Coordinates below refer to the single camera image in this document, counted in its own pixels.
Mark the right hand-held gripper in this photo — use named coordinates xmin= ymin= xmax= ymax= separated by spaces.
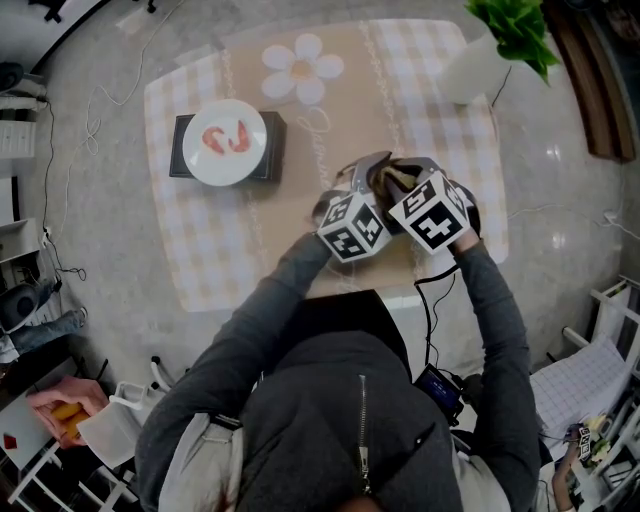
xmin=387 ymin=156 xmax=483 ymax=257

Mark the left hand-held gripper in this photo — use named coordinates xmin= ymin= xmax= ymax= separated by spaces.
xmin=311 ymin=150 xmax=394 ymax=264

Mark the beige loofah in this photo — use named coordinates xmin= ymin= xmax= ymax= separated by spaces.
xmin=380 ymin=164 xmax=420 ymax=185

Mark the brown ceramic bowl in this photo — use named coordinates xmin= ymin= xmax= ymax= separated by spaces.
xmin=368 ymin=158 xmax=419 ymax=236

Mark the person's left forearm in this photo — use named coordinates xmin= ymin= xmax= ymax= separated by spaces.
xmin=137 ymin=232 xmax=334 ymax=451

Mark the person's right forearm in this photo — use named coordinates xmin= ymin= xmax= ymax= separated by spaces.
xmin=449 ymin=227 xmax=544 ymax=476

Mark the black box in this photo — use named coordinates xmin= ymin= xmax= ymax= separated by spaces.
xmin=168 ymin=110 xmax=289 ymax=183

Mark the red shrimp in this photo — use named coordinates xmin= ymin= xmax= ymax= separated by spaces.
xmin=201 ymin=125 xmax=227 ymax=155
xmin=227 ymin=119 xmax=251 ymax=154

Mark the white round plate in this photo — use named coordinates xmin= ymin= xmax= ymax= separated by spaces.
xmin=181 ymin=98 xmax=268 ymax=188

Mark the table with checkered cloth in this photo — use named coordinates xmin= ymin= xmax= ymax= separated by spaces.
xmin=143 ymin=18 xmax=510 ymax=315

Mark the green plant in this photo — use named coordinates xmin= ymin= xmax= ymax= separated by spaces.
xmin=463 ymin=0 xmax=561 ymax=87

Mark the brown wooden step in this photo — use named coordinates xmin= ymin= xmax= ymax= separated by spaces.
xmin=542 ymin=0 xmax=637 ymax=164

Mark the black screen device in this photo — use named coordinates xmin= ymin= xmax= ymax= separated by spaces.
xmin=413 ymin=363 xmax=466 ymax=427

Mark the person's dark clothed torso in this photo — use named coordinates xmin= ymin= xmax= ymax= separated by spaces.
xmin=239 ymin=289 xmax=461 ymax=512

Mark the white rack with grid cloth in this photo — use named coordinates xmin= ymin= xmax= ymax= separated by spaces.
xmin=529 ymin=277 xmax=640 ymax=501

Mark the white drawer cabinet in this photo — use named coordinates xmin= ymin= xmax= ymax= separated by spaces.
xmin=0 ymin=119 xmax=37 ymax=159

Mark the pink cloth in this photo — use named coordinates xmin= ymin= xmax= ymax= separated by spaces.
xmin=25 ymin=375 xmax=110 ymax=450

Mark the gray round appliance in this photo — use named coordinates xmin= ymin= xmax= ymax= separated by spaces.
xmin=0 ymin=282 xmax=41 ymax=334

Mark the orange item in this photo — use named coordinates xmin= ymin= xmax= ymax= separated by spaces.
xmin=49 ymin=402 xmax=91 ymax=441

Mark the white board with red mark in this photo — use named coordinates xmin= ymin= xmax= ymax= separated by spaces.
xmin=0 ymin=394 xmax=56 ymax=471

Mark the thin black cable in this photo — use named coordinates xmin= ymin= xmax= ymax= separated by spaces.
xmin=492 ymin=64 xmax=514 ymax=109

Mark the long white floor cable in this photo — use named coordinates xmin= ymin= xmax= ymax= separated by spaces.
xmin=507 ymin=202 xmax=640 ymax=241

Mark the black tether cable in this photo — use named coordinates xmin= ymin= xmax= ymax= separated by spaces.
xmin=413 ymin=269 xmax=459 ymax=381

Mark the white looped floor cable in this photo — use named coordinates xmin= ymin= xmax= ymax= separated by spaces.
xmin=52 ymin=0 xmax=186 ymax=241

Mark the gray shoulder strap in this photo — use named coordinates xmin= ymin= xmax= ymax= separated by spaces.
xmin=157 ymin=412 xmax=246 ymax=512
xmin=452 ymin=439 xmax=501 ymax=512

